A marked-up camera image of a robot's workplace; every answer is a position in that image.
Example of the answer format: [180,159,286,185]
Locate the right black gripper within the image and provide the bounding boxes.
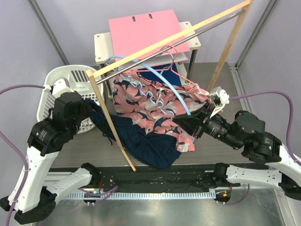
[171,101,241,149]

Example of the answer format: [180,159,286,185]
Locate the light blue plastic hanger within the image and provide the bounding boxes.
[103,55,193,121]

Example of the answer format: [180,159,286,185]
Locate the pink shark print shorts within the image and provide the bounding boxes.
[111,71,209,153]

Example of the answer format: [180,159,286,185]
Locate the navy blue shorts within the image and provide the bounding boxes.
[83,98,182,170]

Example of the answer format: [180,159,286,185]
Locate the pink wire hanger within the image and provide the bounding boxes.
[137,52,196,87]

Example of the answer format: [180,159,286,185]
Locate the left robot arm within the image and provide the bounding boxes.
[0,91,101,225]

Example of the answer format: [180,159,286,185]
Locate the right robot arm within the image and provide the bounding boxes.
[173,103,301,200]

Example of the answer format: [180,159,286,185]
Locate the white laundry basket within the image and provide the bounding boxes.
[36,65,100,122]

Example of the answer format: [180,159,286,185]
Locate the metal hanging rod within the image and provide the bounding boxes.
[93,9,245,85]

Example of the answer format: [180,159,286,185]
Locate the white shelf unit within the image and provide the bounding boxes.
[94,32,201,85]

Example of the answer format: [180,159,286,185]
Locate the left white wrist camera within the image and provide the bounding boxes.
[43,77,74,98]

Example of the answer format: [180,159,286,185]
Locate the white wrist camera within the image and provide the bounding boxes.
[209,87,230,118]
[43,77,74,98]

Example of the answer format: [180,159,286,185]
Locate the wooden clothes rack frame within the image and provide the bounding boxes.
[86,0,252,172]

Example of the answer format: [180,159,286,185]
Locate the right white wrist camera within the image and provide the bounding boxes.
[209,87,230,118]

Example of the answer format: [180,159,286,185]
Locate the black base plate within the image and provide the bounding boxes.
[98,165,230,194]

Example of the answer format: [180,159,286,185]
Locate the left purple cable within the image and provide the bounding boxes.
[0,84,47,226]

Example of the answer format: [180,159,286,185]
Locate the purple cable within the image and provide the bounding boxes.
[228,90,301,165]
[0,84,47,226]

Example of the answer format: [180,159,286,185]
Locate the pink ring binder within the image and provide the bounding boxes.
[109,9,182,56]

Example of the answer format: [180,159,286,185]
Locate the white slotted cable duct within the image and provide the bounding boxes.
[61,191,216,201]

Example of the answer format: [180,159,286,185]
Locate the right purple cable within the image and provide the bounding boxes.
[228,90,301,165]

